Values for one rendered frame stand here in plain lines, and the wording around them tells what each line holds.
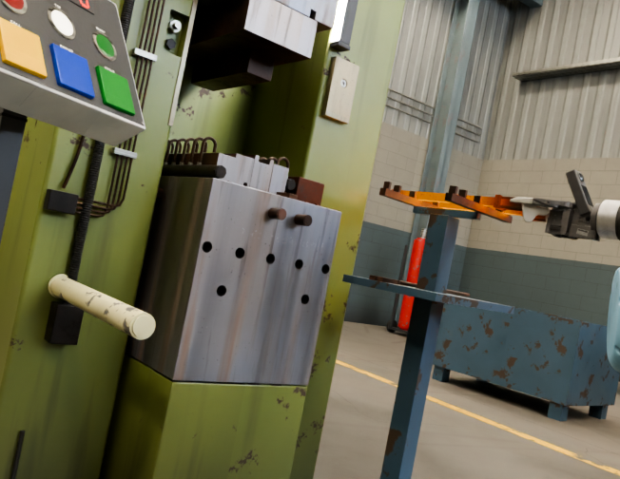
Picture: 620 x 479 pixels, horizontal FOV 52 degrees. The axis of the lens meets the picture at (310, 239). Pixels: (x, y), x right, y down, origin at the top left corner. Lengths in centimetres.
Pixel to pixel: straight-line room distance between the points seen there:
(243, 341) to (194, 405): 18
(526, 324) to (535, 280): 512
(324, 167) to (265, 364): 61
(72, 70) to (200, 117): 91
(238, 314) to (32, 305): 44
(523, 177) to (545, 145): 58
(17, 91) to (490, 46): 1076
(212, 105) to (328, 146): 41
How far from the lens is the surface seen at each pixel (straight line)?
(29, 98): 111
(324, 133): 185
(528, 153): 1080
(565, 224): 163
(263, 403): 158
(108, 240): 154
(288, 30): 163
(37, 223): 149
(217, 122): 204
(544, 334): 506
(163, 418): 147
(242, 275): 147
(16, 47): 108
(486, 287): 1075
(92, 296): 128
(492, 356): 527
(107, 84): 120
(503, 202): 173
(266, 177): 156
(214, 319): 145
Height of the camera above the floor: 78
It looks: 2 degrees up
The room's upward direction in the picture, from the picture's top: 11 degrees clockwise
